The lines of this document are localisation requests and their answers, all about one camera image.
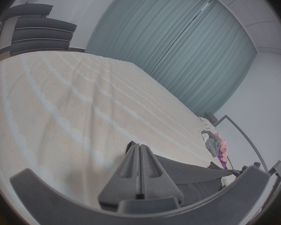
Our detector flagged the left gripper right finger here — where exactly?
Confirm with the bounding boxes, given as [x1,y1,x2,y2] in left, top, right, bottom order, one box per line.
[140,144,184,201]

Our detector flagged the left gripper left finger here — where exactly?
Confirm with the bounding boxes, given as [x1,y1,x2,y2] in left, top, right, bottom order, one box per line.
[98,141,141,201]

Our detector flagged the black T-shirt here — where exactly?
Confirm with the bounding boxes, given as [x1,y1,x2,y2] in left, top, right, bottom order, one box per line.
[126,141,243,198]

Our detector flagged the bed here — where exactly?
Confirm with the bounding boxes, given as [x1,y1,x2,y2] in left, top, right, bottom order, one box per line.
[0,50,268,211]

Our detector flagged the purple garment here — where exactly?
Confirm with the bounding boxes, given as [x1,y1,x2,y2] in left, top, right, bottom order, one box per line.
[216,152,229,170]

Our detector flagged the grey garment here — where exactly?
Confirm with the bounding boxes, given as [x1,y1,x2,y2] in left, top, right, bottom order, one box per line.
[201,130,222,158]

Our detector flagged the pink garment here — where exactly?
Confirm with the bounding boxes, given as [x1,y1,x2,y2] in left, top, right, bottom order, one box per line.
[215,132,229,158]

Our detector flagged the white printed pillow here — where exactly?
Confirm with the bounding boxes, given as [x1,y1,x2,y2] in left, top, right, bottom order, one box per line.
[199,116,216,130]

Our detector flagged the grey bedside table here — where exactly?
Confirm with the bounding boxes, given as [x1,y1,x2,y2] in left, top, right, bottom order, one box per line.
[195,112,218,124]

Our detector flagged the blue-green curtain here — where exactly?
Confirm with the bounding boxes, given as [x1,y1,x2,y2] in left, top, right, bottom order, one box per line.
[85,0,216,76]
[148,0,258,116]

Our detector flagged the black chest of drawers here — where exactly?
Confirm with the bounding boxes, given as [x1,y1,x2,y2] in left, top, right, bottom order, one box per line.
[10,16,77,57]

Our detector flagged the dark grey dressing table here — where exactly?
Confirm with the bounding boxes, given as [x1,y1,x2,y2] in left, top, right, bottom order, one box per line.
[0,3,54,64]

